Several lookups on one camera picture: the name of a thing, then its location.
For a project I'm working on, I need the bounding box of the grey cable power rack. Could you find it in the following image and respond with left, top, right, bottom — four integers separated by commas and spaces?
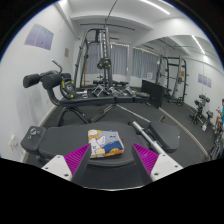
73, 27, 113, 89

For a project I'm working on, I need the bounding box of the colourful cartoon print towel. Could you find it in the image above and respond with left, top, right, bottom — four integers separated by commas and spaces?
87, 129, 125, 160

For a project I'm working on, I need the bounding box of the black padded weight bench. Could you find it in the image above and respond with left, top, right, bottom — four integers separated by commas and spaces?
20, 120, 181, 189

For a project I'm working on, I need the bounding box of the person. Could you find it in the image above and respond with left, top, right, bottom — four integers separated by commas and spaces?
213, 98, 224, 134

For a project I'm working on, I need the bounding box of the small purple wall poster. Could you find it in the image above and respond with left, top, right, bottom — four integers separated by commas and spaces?
197, 73, 213, 89

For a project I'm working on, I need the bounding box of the black upright panel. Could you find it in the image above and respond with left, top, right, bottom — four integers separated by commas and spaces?
140, 79, 165, 109

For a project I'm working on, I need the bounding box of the chrome dumbbells row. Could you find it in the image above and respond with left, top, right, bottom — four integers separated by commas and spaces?
91, 83, 138, 98

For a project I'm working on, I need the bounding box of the silver barbell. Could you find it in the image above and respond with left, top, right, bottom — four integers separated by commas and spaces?
116, 103, 165, 155

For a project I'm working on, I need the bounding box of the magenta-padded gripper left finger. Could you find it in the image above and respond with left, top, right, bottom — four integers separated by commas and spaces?
41, 143, 93, 187

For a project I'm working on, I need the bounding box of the black squat rack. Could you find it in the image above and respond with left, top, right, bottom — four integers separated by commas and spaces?
156, 54, 188, 107

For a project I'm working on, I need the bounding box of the grey window curtain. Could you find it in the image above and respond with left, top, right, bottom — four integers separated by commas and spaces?
85, 42, 129, 77
130, 47, 160, 79

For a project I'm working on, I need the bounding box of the black yellow weight plate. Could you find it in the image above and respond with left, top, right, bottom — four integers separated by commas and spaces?
96, 57, 112, 70
59, 78, 76, 100

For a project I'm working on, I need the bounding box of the grey metal equipment stand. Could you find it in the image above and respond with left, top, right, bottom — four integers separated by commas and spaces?
208, 128, 224, 161

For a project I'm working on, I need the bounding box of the long ceiling light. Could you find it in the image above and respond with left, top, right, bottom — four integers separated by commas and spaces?
139, 0, 171, 16
191, 34, 207, 55

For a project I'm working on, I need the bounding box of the large purple wall poster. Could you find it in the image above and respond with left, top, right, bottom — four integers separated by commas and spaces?
24, 23, 55, 51

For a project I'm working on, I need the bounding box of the black exercise machine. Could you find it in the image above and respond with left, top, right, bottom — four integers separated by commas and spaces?
189, 94, 214, 126

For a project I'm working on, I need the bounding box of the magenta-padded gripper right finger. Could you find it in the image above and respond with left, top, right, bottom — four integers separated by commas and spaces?
132, 143, 184, 186

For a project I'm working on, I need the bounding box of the black bench with leg rollers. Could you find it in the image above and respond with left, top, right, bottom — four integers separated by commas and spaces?
22, 59, 151, 126

